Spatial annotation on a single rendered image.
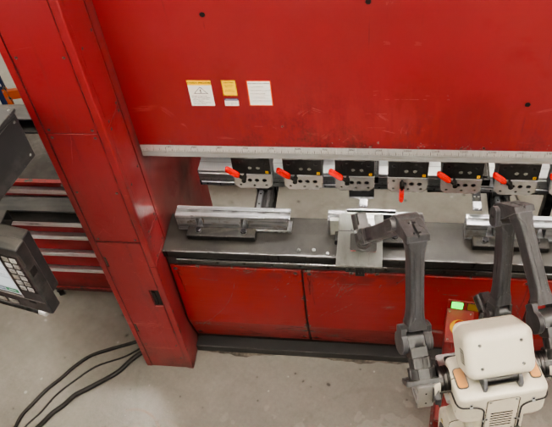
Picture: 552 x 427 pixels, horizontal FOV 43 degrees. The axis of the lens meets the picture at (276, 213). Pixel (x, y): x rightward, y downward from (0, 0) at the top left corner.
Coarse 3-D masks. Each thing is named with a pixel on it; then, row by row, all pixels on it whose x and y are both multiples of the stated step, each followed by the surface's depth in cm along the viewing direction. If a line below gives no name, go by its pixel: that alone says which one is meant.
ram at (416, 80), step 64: (128, 0) 222; (192, 0) 219; (256, 0) 217; (320, 0) 214; (384, 0) 211; (448, 0) 209; (512, 0) 206; (128, 64) 242; (192, 64) 239; (256, 64) 236; (320, 64) 232; (384, 64) 229; (448, 64) 226; (512, 64) 224; (192, 128) 262; (256, 128) 258; (320, 128) 254; (384, 128) 250; (448, 128) 247; (512, 128) 244
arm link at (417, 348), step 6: (420, 330) 223; (408, 336) 221; (414, 336) 222; (420, 336) 222; (408, 342) 221; (414, 342) 221; (420, 342) 221; (414, 348) 220; (420, 348) 220; (426, 348) 221; (408, 354) 222; (414, 354) 220; (420, 354) 220; (426, 354) 220
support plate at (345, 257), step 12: (348, 216) 291; (348, 228) 287; (348, 240) 283; (348, 252) 279; (360, 252) 279; (372, 252) 278; (336, 264) 276; (348, 264) 275; (360, 264) 275; (372, 264) 274
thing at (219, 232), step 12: (192, 228) 307; (204, 228) 307; (216, 228) 306; (228, 228) 305; (240, 228) 305; (252, 228) 304; (216, 240) 305; (228, 240) 304; (240, 240) 303; (252, 240) 302
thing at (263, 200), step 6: (276, 186) 339; (258, 192) 326; (264, 192) 326; (270, 192) 323; (276, 192) 335; (258, 198) 321; (264, 198) 323; (270, 198) 323; (276, 198) 335; (258, 204) 319; (264, 204) 321; (270, 204) 321
